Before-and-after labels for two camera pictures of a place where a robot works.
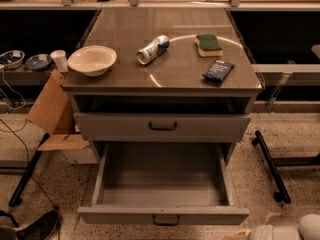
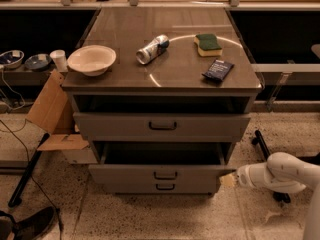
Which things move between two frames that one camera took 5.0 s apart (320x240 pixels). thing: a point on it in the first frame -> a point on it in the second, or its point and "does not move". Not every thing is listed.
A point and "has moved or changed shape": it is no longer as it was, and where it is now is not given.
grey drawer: [163, 184] has moved or changed shape
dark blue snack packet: [219, 70] does not move
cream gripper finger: [240, 235] -> [227, 180]
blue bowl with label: [38, 62] does not move
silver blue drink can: [152, 49] does not move
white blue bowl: [12, 59] does not move
